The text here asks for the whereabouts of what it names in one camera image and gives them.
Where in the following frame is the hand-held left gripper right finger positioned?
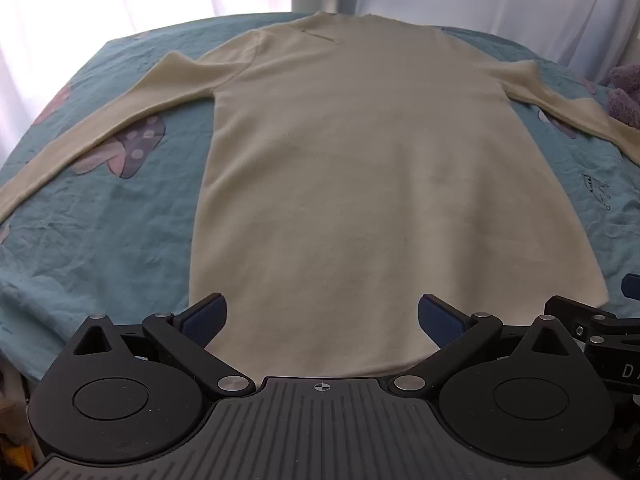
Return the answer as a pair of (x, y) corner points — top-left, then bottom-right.
(387, 294), (576, 398)

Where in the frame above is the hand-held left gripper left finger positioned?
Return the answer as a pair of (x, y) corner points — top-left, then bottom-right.
(72, 292), (256, 397)

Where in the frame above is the cream knit sweater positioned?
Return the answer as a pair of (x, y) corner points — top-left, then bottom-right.
(0, 11), (640, 378)

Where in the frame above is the teal printed bed sheet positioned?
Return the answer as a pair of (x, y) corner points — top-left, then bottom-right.
(0, 12), (640, 383)

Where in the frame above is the purple plush toy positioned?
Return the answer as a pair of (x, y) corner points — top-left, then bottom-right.
(604, 64), (640, 128)

